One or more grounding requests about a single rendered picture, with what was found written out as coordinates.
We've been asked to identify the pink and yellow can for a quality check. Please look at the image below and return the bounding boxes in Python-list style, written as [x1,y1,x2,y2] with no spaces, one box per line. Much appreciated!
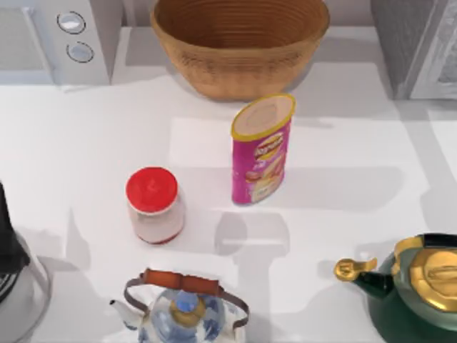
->
[230,93,297,207]

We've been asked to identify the woven brown basket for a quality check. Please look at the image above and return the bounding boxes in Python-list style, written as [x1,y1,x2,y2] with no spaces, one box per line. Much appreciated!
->
[149,0,331,102]

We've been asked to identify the red lidded white jar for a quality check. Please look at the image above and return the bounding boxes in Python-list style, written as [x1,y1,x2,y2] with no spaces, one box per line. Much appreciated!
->
[125,166,187,246]

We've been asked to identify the silver and black kettle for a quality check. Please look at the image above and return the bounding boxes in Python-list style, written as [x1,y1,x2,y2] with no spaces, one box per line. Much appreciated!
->
[0,182,53,343]

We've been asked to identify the round microwave knob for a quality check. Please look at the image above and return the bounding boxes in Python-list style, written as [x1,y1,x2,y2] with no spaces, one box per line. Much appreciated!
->
[56,11,87,35]
[66,41,96,64]

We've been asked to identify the blue and white teapot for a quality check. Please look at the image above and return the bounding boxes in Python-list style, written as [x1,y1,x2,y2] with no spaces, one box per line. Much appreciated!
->
[109,268,250,343]

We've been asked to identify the green and gold kettle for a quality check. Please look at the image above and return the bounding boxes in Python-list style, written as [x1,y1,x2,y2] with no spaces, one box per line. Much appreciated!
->
[333,232,457,343]

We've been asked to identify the pale microwave oven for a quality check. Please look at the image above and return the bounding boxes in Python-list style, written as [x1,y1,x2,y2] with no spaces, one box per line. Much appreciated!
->
[0,0,126,86]

